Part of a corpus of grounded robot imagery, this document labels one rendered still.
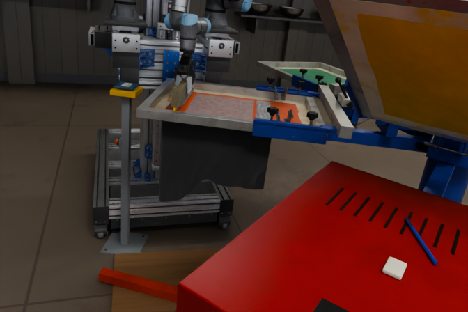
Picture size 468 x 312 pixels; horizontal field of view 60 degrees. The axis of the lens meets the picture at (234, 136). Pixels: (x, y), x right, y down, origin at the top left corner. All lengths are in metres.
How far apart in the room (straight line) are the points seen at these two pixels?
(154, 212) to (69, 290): 0.63
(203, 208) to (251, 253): 1.89
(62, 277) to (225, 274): 1.79
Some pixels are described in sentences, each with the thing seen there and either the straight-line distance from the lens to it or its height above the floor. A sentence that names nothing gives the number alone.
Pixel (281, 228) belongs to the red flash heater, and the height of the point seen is 1.11.
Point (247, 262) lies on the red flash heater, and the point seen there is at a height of 1.10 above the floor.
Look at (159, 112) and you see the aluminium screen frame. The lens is 1.68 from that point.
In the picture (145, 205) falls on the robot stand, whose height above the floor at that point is 0.22.
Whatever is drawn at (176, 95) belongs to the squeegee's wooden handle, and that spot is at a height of 1.04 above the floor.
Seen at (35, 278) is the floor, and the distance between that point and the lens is 2.40.
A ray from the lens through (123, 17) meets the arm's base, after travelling 2.25.
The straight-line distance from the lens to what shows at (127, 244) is 2.53.
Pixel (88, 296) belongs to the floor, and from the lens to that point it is 2.25.
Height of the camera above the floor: 1.52
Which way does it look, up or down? 21 degrees down
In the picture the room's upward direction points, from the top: 6 degrees clockwise
